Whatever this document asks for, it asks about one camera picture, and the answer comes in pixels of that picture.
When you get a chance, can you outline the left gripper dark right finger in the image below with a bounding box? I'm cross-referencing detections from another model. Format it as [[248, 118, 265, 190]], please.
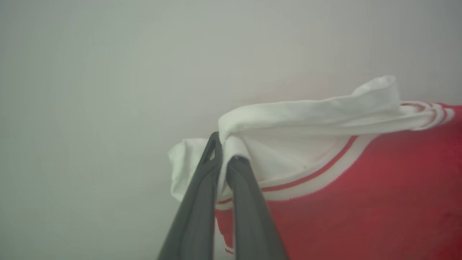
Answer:
[[226, 156, 289, 260]]

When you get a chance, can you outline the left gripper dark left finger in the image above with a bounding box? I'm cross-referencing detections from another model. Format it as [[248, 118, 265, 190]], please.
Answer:
[[157, 131, 223, 260]]

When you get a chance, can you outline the red and white garment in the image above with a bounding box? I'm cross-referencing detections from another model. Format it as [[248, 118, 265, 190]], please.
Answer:
[[168, 75, 462, 260]]

